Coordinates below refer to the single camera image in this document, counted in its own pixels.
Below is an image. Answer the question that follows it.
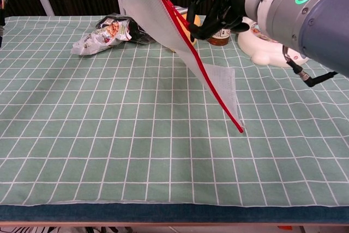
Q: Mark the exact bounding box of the white mesh zipper pouch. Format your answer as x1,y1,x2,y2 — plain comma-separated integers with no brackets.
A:
121,0,245,134

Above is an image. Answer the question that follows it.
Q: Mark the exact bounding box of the black snack packet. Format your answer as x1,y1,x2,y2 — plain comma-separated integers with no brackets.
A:
95,13,158,45

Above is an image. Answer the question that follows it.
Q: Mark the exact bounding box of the silver peanut snack bag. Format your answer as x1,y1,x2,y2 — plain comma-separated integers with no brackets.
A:
70,17,133,56

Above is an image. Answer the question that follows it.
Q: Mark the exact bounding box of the yellow plush toy striped hat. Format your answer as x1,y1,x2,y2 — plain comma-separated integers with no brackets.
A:
171,6,202,53

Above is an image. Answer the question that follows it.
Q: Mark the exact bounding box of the brown tea bottle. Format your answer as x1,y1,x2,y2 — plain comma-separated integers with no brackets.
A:
207,27,232,46

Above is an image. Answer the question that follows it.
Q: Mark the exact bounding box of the white seal fishing toy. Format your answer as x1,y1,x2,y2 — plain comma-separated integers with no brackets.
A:
237,16,310,68

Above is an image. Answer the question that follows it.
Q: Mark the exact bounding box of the green checked tablecloth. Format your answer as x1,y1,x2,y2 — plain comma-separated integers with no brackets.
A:
0,14,349,208

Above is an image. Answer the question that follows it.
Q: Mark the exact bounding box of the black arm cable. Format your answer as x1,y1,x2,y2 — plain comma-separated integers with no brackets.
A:
282,46,339,88

